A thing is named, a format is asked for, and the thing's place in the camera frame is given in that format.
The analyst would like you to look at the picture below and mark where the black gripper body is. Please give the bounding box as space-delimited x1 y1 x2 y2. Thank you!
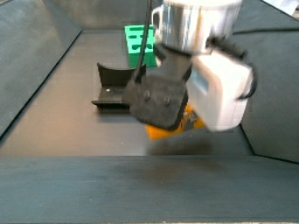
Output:
122 44 192 130

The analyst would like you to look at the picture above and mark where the orange rectangular block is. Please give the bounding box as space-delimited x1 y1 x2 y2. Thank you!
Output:
144 104 204 140

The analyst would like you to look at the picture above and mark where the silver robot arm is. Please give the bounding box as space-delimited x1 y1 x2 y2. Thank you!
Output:
122 0 241 130

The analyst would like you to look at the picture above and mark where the black curved fixture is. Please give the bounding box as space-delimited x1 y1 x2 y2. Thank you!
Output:
90 63 135 110

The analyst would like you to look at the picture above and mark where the green foam shape board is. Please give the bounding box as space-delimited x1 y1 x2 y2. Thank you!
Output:
124 24 156 67

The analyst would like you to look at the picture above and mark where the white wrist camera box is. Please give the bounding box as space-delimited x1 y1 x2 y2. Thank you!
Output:
187 50 253 131

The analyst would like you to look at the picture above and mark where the black cable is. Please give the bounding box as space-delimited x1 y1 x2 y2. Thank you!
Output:
132 0 155 84

